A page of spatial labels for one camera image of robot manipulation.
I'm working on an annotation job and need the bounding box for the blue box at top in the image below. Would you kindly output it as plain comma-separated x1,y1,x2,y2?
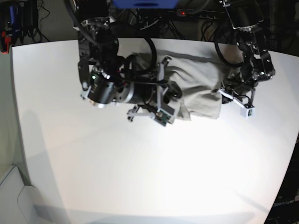
113,0,178,9

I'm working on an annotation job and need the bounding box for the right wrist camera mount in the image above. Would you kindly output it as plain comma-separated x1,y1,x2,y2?
124,56,178,126

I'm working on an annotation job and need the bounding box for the grey side table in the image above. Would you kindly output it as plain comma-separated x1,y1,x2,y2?
0,166,40,224

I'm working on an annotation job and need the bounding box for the red and black clamp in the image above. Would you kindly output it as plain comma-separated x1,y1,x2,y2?
0,30,12,54

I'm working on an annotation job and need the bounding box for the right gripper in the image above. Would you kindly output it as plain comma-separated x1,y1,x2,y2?
163,81,183,104

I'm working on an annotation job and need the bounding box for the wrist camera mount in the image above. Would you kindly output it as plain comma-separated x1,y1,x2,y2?
211,88,256,119
124,56,178,126

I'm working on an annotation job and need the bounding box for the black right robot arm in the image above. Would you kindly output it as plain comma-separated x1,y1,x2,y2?
64,0,182,115

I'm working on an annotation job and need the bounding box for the black power strip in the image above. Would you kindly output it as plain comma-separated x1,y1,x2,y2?
176,9,225,20

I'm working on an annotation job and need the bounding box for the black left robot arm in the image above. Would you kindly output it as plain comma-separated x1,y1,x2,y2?
214,0,276,95

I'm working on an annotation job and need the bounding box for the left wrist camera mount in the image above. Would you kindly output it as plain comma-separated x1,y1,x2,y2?
211,88,256,119

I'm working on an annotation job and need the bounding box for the grey t-shirt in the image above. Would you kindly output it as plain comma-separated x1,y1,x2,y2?
157,50,231,123

